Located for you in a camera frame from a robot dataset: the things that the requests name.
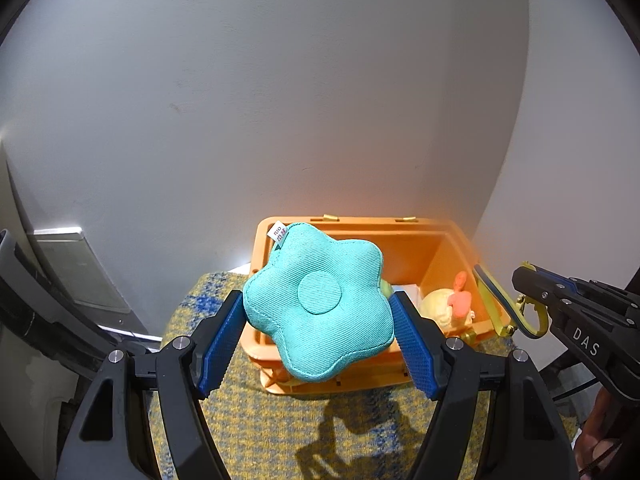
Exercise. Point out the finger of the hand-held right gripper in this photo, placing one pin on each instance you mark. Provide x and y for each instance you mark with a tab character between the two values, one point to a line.
540	287
610	296

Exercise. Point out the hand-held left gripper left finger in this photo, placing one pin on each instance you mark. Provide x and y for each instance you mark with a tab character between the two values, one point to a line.
220	345

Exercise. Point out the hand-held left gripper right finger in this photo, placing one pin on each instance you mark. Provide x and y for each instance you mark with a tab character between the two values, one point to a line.
415	350

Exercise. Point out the yellow duck plush toy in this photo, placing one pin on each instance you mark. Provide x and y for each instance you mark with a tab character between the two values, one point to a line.
435	305

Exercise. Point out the teal flower plush cushion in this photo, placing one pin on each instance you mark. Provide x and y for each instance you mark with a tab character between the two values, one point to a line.
315	295

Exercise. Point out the orange plastic storage box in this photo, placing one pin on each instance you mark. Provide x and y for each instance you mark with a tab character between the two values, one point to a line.
430	240

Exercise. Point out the person's right hand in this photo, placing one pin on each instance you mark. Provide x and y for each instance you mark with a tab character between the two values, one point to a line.
602	430

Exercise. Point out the yellow blue woven mat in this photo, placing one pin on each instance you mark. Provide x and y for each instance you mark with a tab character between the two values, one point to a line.
280	435

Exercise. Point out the grey flat panel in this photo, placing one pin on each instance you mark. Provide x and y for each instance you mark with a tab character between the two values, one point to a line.
75	270

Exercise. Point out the beige leaning board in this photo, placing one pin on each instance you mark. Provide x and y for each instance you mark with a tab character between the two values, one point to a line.
10	200

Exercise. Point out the black folded equipment frame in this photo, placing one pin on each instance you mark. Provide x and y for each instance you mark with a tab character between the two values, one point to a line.
30	310

